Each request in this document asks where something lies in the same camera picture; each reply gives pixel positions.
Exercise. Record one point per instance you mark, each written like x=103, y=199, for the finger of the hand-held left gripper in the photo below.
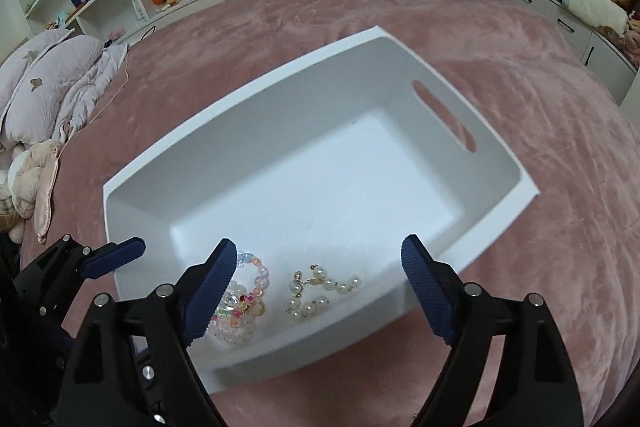
x=115, y=257
x=57, y=262

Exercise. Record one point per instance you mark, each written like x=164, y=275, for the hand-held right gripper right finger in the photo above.
x=430, y=292

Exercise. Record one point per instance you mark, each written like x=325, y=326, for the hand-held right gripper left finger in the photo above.
x=210, y=292

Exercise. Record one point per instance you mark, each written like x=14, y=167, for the pearl drop earring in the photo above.
x=327, y=283

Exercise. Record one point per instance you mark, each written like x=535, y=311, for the white plastic bin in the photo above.
x=325, y=157

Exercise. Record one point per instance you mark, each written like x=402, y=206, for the pink sleep mask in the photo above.
x=45, y=192

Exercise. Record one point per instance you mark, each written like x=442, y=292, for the beige plush toy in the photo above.
x=25, y=172

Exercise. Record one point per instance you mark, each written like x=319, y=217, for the pink fleece blanket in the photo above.
x=550, y=182

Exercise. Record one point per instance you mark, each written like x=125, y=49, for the grey pillow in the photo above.
x=50, y=87
x=20, y=57

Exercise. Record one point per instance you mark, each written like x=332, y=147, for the lavender crumpled cloth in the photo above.
x=95, y=82

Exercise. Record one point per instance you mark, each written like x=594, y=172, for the rolled floral pillow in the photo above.
x=595, y=7

